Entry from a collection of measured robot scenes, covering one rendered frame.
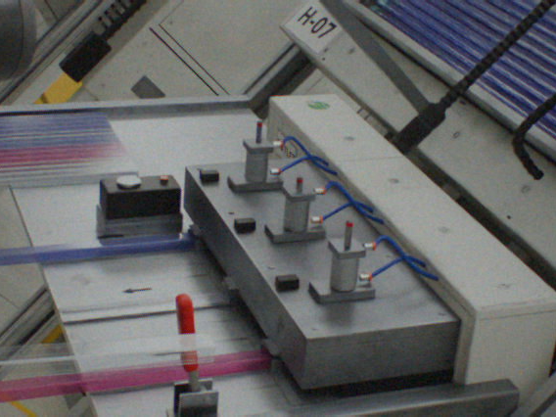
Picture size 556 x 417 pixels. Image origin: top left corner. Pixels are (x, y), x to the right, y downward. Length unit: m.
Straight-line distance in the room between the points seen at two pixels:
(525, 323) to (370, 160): 0.30
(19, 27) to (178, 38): 1.78
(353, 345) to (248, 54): 1.49
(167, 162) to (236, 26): 1.02
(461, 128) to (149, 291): 0.35
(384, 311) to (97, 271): 0.29
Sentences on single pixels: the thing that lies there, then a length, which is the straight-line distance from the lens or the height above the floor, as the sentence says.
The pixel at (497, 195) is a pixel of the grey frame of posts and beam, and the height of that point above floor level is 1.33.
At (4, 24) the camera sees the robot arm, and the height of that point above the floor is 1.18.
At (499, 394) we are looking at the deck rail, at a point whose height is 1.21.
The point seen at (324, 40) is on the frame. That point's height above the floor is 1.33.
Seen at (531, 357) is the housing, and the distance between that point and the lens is 1.01.
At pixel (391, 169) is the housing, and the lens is 1.19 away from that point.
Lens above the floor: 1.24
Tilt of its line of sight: 4 degrees down
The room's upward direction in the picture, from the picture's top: 46 degrees clockwise
